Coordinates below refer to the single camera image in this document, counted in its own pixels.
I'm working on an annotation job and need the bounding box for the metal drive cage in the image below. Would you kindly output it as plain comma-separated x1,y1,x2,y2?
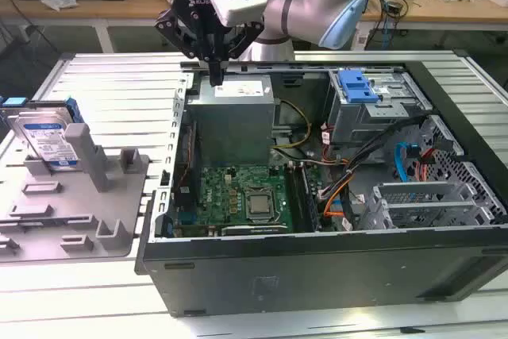
325,68,434,165

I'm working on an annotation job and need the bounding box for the blue RAM stick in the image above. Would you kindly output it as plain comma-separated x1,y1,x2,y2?
299,163,321,233

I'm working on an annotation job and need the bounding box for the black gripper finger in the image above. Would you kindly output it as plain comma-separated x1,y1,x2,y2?
155,10,218,87
217,21,264,87

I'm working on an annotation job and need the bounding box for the blue SATA wire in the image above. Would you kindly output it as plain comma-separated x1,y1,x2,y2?
329,142,420,219

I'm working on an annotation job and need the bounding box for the orange yellow wire bundle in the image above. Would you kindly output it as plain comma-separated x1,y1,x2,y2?
321,174,352,219

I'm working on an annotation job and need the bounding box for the black RAM slot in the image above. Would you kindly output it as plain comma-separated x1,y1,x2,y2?
291,164,310,233
285,164,303,233

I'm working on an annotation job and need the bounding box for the yellow black wire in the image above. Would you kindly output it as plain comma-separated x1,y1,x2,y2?
272,98,313,157

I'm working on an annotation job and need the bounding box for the silver CPU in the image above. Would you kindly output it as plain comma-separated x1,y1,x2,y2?
248,195,274,217

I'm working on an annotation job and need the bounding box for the grey power supply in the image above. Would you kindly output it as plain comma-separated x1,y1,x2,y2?
186,75,278,168

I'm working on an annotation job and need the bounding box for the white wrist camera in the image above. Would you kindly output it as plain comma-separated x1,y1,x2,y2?
207,0,268,28

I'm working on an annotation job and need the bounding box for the black PC case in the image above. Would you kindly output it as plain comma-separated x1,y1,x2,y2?
134,60,508,318

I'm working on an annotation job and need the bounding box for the grey parts rack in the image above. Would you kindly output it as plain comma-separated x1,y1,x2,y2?
0,122,151,264

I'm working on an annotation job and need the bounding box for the crumpled white cloth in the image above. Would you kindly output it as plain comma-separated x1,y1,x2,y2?
40,0,79,12

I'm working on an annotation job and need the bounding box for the metal disk bay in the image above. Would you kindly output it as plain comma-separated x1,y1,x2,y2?
367,179,497,231

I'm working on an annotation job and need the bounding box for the blue plastic latch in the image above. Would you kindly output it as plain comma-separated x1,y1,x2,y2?
337,70,385,106

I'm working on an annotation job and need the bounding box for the red orange power wire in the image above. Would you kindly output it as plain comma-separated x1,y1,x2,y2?
412,147,440,186

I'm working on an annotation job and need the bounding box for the green motherboard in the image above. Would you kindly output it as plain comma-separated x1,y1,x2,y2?
174,162,323,237

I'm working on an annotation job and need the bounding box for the hard disk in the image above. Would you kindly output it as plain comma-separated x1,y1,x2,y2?
0,94,85,173

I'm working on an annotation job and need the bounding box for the CPU socket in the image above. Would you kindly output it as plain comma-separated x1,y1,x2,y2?
241,186,282,225

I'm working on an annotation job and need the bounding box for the black graphics card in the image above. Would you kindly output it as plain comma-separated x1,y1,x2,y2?
220,224,291,237

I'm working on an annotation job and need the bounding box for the black cable bundle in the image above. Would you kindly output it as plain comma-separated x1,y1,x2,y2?
317,114,432,202

